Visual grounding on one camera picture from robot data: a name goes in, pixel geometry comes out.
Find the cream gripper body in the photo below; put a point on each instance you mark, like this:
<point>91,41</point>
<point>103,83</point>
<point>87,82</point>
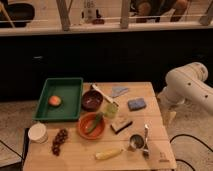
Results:
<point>168,112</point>

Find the blue sponge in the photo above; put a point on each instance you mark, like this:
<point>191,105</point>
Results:
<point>136,104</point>

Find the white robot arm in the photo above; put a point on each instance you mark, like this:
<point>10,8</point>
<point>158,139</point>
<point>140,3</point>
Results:
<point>185,83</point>

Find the small metal cup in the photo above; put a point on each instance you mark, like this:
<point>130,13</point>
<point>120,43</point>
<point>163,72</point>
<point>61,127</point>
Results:
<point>136,142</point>

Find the light green plastic cup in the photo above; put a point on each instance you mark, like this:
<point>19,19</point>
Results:
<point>111,110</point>

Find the white paper cup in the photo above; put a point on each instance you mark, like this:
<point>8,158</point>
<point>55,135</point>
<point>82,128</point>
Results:
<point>38,133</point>

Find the metal fork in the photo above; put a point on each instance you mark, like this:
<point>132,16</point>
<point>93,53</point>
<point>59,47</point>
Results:
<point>146,149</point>

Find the black wooden board eraser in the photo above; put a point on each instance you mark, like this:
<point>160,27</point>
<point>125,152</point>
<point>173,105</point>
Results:
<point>120,124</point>

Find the grey blue cloth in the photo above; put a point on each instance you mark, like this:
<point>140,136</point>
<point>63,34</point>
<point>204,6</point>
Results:
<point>118,91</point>

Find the yellow corn cob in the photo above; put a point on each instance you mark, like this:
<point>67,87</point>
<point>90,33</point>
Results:
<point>107,154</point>

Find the dark purple bowl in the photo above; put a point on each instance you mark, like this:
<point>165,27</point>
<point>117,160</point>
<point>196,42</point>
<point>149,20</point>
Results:
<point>92,100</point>

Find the orange plate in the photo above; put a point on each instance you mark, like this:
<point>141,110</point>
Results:
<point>84,121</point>

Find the green plastic tray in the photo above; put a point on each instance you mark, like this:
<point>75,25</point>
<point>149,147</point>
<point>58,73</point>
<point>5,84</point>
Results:
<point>70,92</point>

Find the seated person in background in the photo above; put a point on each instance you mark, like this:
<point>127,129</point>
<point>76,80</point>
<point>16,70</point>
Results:
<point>153,9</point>

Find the dark red grape bunch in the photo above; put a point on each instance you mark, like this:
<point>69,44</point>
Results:
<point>59,139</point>

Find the orange peach fruit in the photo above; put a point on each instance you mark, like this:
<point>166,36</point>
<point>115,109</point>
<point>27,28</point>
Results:
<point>54,101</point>

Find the white bottle in background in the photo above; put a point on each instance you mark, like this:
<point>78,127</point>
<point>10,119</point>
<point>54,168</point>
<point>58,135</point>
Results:
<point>89,10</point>

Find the black chair in background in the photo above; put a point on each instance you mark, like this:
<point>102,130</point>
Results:
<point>20,13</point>

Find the white handled knife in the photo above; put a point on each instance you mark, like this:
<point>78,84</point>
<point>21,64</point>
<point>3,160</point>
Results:
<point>108,98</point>

